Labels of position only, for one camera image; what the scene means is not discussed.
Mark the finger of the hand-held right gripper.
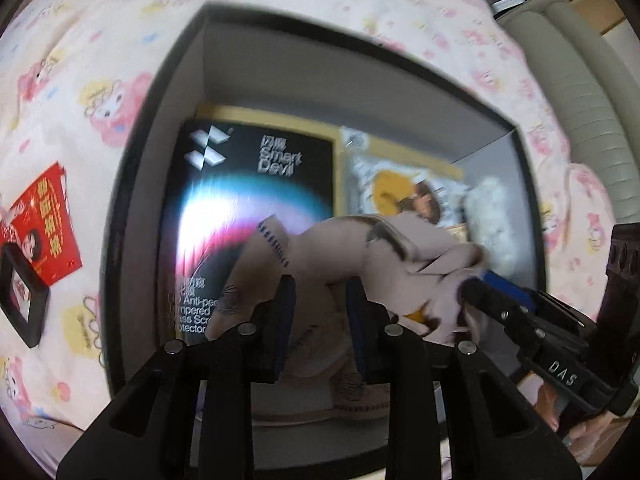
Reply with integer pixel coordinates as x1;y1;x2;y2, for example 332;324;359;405
459;269;598;361

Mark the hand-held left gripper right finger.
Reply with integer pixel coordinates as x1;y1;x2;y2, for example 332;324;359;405
345;278;583;480

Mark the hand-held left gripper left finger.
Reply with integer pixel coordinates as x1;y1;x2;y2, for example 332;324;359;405
57;274;297;480

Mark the black cardboard box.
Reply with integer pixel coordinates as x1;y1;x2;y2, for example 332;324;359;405
99;1;547;478

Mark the person's right hand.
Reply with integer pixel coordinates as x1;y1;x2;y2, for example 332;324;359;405
536;384;607;447

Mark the white fluffy plush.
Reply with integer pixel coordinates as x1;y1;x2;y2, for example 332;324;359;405
462;175;521;278

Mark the black screen protector box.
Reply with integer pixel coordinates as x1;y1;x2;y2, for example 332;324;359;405
159;119;337;348

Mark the cartoon figure packet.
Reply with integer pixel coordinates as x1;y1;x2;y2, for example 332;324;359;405
340;127;473;233

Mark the beige sofa cushion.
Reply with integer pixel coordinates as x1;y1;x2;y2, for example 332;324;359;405
497;0;640;223

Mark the red envelope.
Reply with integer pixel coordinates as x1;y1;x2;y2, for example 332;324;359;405
0;161;84;285

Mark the pink cartoon printed blanket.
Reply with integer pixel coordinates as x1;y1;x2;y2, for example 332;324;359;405
0;0;621;463

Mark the black square frame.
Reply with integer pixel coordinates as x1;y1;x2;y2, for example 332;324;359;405
0;244;52;350

